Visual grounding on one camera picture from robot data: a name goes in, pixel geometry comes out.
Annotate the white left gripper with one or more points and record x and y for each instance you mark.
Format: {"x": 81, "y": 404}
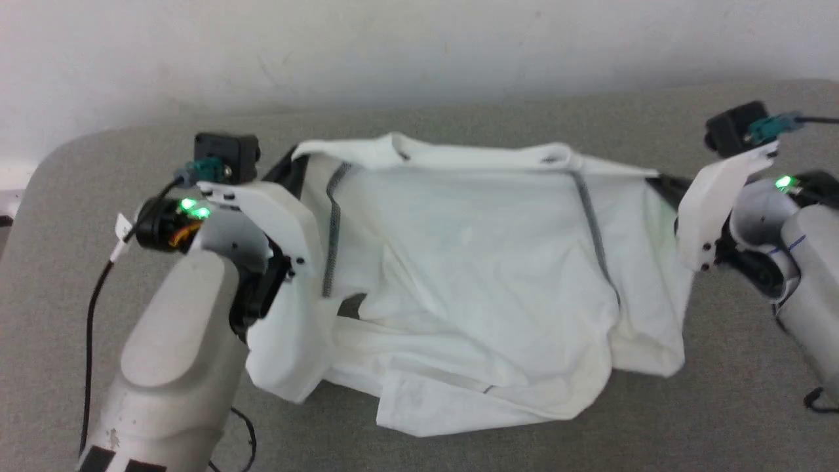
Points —
{"x": 288, "y": 216}

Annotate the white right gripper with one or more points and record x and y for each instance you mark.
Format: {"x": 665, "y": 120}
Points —
{"x": 711, "y": 196}

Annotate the white t-shirt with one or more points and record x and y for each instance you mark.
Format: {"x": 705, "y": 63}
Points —
{"x": 485, "y": 282}

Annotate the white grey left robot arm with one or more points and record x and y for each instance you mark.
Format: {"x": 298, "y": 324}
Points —
{"x": 177, "y": 354}

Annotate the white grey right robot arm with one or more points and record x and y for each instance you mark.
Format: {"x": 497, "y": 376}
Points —
{"x": 809, "y": 275}

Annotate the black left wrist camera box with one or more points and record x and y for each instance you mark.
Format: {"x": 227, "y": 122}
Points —
{"x": 233, "y": 154}

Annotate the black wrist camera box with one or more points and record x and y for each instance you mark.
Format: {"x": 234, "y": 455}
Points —
{"x": 233, "y": 154}
{"x": 731, "y": 131}

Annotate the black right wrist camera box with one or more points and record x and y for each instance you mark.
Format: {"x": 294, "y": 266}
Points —
{"x": 731, "y": 131}

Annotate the teal left camera connector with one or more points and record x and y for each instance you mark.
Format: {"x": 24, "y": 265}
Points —
{"x": 203, "y": 170}

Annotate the teal camera connector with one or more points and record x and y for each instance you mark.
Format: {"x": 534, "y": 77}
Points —
{"x": 773, "y": 128}
{"x": 203, "y": 170}

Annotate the teal right camera connector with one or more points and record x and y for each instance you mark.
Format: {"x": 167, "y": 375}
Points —
{"x": 773, "y": 128}

